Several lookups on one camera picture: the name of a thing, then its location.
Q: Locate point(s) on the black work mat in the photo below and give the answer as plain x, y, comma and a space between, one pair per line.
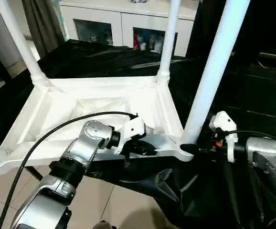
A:
209, 200

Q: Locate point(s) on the black metal rail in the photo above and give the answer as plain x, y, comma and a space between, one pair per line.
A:
275, 56

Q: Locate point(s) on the grey curtain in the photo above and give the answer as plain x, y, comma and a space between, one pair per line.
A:
45, 24

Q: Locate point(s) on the white glass-door cabinet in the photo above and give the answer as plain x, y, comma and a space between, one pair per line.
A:
109, 12

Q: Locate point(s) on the white table top frame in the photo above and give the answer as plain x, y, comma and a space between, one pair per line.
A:
57, 109

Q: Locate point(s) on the black metal stand frame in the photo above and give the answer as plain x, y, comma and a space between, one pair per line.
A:
33, 174

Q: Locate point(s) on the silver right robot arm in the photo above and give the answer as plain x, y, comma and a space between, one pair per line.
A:
269, 162

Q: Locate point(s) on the blue white ceramic pot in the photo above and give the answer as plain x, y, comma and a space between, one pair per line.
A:
139, 1

